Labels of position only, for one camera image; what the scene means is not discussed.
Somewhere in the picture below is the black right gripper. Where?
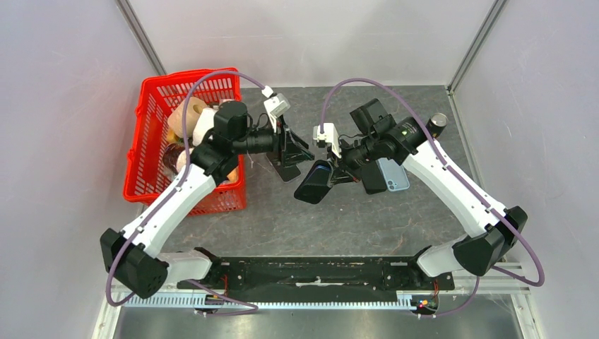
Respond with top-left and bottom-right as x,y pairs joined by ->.
326,133 -> 381,185

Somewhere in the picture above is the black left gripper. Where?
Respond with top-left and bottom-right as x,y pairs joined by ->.
233,115 -> 314,168

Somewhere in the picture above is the black phone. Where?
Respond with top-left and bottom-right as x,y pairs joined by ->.
293,167 -> 332,205

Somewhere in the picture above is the black smartphone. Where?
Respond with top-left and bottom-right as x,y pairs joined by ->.
361,162 -> 387,195

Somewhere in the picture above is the light blue phone case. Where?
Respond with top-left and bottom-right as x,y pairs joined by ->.
376,158 -> 410,192

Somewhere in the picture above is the blue smartphone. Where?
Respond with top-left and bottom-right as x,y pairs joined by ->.
312,160 -> 332,172

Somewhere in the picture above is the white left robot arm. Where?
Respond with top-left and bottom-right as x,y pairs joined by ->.
100,95 -> 314,299

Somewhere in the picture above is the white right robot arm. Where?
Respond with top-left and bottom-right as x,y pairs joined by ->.
313,99 -> 528,289

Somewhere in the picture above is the round bread bun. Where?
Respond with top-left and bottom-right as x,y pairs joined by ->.
227,167 -> 239,184

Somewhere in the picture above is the white paper bag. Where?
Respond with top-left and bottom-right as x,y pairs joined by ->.
192,107 -> 217,146

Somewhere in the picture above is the beige toilet paper roll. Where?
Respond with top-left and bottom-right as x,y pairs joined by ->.
167,97 -> 208,138

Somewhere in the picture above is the black and yellow drink can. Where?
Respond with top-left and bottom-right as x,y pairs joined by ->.
425,112 -> 449,138

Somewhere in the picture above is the instant noodle bowl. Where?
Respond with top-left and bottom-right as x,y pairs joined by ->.
162,143 -> 187,174

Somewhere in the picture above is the red plastic shopping basket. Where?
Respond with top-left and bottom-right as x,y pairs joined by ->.
123,69 -> 247,216

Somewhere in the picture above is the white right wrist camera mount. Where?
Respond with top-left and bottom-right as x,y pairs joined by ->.
312,122 -> 342,158

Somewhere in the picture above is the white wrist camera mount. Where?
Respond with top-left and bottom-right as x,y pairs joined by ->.
261,85 -> 290,133
312,122 -> 342,158

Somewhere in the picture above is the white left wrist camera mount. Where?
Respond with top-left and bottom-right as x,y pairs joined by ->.
261,85 -> 290,133

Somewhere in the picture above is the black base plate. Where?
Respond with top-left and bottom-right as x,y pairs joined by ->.
199,256 -> 455,303

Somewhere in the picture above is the white cable duct rail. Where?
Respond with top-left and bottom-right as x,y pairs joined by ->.
124,291 -> 417,311

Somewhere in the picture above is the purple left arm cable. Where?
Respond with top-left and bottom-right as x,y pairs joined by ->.
105,70 -> 275,318

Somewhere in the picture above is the aluminium frame post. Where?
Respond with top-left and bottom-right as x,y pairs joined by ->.
446,0 -> 509,95

